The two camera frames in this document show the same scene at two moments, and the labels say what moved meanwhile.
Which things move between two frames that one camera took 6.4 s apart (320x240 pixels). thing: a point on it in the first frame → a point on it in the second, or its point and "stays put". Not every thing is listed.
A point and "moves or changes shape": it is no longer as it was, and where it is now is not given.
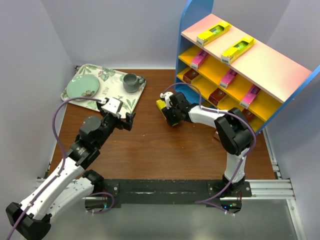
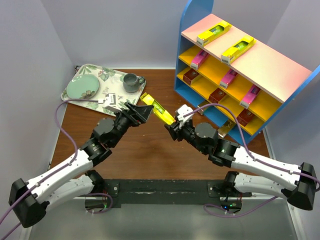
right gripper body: (172, 115) → (186, 132)
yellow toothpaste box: (160, 104) moves or changes shape
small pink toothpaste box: (228, 78) stays put
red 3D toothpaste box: (247, 114) stays put
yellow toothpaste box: (226, 57) stays put
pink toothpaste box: (198, 59) stays put
